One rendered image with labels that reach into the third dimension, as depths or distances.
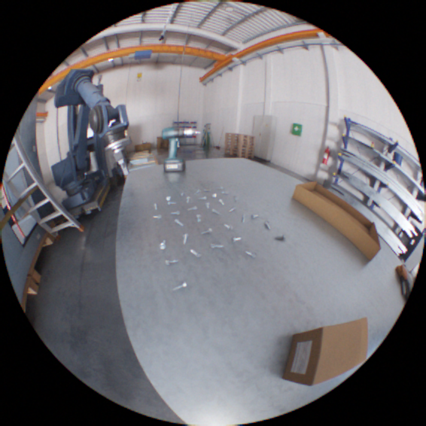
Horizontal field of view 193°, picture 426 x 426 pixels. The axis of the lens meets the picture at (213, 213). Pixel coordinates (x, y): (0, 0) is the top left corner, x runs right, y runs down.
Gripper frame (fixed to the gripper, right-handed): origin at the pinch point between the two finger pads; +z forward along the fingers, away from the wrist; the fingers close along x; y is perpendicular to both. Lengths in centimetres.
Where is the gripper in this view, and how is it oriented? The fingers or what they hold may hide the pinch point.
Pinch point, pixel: (126, 171)
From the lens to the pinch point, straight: 83.1
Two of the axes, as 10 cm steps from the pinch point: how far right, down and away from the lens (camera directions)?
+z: 1.0, 7.5, 6.5
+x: 5.1, 5.2, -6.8
